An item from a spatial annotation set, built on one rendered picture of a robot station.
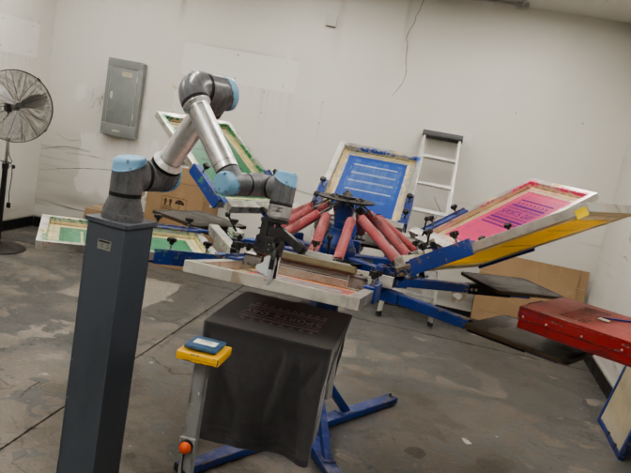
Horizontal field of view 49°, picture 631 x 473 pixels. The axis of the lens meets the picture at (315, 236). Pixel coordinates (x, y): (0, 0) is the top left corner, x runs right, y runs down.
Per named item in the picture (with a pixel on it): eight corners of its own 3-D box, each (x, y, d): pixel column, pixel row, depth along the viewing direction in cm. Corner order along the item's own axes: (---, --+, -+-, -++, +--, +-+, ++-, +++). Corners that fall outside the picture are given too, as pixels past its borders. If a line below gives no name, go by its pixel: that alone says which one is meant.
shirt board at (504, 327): (598, 365, 296) (603, 347, 294) (562, 381, 265) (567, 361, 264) (355, 278, 380) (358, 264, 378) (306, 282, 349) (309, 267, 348)
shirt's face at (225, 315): (330, 351, 228) (330, 349, 228) (205, 321, 235) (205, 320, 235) (350, 315, 274) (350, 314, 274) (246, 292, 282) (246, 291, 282)
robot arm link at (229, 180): (178, 58, 225) (237, 183, 209) (204, 64, 233) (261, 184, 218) (159, 81, 231) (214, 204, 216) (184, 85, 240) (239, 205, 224)
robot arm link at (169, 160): (127, 175, 261) (201, 63, 234) (159, 176, 272) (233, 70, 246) (140, 198, 256) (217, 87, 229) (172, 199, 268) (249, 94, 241)
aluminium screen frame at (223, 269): (358, 311, 215) (361, 298, 215) (181, 271, 225) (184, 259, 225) (377, 296, 293) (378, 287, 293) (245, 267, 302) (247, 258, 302)
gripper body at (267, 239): (258, 252, 227) (266, 216, 227) (284, 258, 225) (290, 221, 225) (252, 252, 219) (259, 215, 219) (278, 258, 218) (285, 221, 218)
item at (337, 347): (310, 465, 236) (332, 348, 229) (300, 463, 237) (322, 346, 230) (332, 415, 281) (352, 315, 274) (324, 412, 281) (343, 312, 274)
